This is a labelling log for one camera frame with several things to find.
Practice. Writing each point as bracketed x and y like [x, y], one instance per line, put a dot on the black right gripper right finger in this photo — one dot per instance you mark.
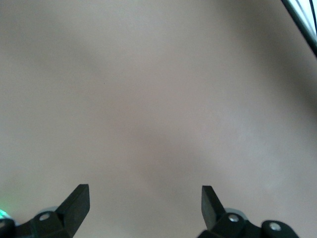
[213, 210]

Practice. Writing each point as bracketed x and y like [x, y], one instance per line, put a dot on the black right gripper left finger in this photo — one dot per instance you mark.
[71, 210]

